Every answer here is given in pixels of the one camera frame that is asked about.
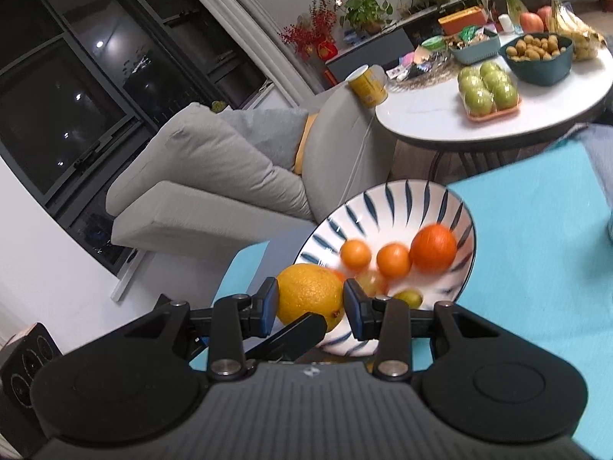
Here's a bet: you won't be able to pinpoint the yellow cushion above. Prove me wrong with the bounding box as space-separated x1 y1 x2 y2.
292 114 319 176

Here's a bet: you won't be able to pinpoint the blue striped white bowl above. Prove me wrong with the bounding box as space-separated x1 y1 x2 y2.
293 179 477 358

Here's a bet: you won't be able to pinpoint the white curtain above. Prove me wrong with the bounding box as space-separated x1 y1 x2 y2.
163 0 331 106

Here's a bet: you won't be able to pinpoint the dark window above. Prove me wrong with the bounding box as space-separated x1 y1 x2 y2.
0 0 269 276

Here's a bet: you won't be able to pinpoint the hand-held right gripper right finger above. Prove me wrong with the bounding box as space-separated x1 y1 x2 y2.
344 279 499 380

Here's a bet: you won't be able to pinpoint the small reddish yellow fruit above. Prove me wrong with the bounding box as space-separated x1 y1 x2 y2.
357 269 388 298

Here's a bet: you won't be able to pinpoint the large reddish orange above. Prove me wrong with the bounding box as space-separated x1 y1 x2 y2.
410 223 458 275

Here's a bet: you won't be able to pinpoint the red berry branches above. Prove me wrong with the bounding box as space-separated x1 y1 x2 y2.
280 0 338 58

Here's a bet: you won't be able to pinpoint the bunch of bananas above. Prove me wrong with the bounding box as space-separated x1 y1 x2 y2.
548 0 609 62

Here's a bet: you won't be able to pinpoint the small green kumquat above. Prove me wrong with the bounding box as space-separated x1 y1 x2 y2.
393 289 423 308

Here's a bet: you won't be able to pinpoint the grey cushion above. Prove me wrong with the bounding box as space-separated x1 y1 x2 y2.
223 105 312 173

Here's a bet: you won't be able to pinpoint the white round coffee table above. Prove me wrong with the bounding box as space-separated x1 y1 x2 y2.
375 33 613 187

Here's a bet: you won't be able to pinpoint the round woven tray of snacks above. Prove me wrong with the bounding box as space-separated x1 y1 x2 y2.
395 50 461 92

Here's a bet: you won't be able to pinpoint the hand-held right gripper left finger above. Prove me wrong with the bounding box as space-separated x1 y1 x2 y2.
122 278 279 381

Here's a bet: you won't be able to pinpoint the orange box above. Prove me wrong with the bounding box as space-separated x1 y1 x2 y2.
438 6 488 36

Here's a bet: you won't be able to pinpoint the tray of green apples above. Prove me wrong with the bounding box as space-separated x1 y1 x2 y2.
457 61 522 123

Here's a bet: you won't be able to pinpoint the yellow lemon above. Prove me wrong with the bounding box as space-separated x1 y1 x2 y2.
276 263 346 332

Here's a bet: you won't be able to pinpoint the beige armchair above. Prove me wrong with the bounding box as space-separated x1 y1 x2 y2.
105 77 398 255

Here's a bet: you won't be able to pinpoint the pile of small brown fruits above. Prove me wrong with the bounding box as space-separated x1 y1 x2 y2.
505 33 568 61

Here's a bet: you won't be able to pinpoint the teal bowl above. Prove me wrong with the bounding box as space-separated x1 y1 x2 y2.
498 33 574 87

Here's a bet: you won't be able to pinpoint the teal basket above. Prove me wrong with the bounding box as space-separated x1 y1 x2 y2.
447 29 501 65

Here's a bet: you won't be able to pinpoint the blue grey printed tablecloth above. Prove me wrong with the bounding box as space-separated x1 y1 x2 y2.
211 127 613 460

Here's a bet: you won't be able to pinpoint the yellow can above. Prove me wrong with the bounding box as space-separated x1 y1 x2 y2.
346 64 388 107

